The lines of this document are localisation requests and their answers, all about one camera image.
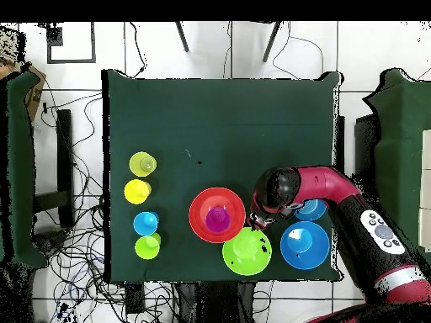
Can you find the purple cup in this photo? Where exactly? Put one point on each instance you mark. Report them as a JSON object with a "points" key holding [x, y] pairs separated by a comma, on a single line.
{"points": [[218, 219]]}

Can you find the small blue bowl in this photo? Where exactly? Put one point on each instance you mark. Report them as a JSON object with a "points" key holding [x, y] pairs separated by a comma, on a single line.
{"points": [[313, 210]]}

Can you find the orange bowl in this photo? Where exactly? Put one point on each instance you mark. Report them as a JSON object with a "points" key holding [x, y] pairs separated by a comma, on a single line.
{"points": [[202, 208]]}

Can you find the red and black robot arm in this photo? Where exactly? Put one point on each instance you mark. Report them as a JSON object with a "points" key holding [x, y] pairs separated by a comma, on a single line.
{"points": [[336, 185]]}

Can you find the green bowl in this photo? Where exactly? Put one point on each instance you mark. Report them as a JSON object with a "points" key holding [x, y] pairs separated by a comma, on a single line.
{"points": [[247, 252]]}

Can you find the large blue bowl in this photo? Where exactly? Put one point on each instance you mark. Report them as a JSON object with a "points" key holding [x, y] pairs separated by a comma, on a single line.
{"points": [[304, 245]]}

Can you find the dark green tablecloth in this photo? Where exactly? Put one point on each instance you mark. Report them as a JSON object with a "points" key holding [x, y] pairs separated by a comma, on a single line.
{"points": [[219, 117]]}

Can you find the blue cup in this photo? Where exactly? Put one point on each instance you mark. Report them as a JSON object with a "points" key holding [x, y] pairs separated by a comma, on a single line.
{"points": [[144, 223]]}

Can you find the green cup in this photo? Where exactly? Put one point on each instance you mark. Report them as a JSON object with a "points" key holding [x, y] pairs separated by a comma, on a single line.
{"points": [[147, 248]]}

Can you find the yellow cup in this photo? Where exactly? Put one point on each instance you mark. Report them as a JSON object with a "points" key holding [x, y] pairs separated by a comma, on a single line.
{"points": [[142, 164], [136, 192]]}

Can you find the black box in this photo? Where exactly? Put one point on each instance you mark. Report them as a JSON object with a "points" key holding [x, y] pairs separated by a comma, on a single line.
{"points": [[365, 144]]}

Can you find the black power strip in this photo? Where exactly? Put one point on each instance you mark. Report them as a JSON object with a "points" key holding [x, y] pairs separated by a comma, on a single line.
{"points": [[134, 299]]}

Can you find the green cloth covered table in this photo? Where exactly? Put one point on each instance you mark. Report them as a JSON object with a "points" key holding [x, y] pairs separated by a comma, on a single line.
{"points": [[20, 168], [400, 134]]}

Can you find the black tripod leg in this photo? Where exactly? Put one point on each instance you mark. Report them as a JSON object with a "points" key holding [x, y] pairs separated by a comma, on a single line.
{"points": [[181, 37], [271, 42]]}

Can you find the black floor stand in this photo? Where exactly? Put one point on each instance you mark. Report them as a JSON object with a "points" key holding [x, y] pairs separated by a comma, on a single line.
{"points": [[65, 168]]}

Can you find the cardboard box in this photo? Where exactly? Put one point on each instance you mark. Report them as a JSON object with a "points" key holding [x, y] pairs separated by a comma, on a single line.
{"points": [[35, 96]]}

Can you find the black square floor frame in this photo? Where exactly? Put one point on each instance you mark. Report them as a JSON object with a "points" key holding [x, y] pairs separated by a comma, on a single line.
{"points": [[54, 36]]}

